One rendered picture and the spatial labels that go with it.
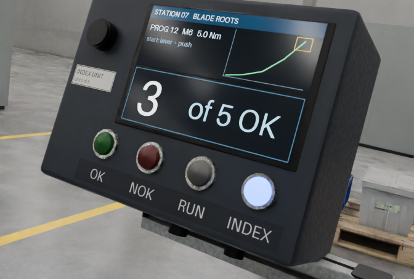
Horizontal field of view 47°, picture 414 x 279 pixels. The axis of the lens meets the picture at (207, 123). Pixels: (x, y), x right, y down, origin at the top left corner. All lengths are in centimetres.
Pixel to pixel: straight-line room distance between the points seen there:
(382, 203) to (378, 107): 450
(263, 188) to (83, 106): 20
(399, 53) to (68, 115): 750
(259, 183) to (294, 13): 13
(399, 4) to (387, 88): 557
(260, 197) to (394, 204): 317
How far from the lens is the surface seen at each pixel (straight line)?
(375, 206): 351
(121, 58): 44
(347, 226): 348
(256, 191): 34
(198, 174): 36
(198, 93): 38
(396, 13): 1316
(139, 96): 42
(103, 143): 42
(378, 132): 791
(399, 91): 783
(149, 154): 39
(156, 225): 48
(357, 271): 41
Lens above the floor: 121
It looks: 9 degrees down
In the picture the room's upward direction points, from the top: 9 degrees clockwise
